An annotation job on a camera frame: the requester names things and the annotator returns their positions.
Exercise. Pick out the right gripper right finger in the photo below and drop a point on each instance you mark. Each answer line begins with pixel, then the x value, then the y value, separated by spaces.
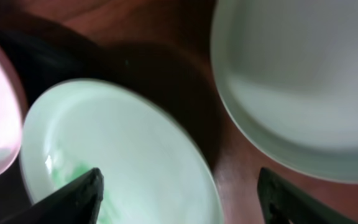
pixel 283 203

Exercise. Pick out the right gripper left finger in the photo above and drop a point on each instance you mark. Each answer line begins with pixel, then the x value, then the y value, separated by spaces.
pixel 76 203

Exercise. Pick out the pale green plate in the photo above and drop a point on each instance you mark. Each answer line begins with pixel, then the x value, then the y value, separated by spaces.
pixel 287 73
pixel 153 171

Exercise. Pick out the black round tray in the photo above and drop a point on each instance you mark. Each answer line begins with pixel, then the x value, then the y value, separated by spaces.
pixel 42 66

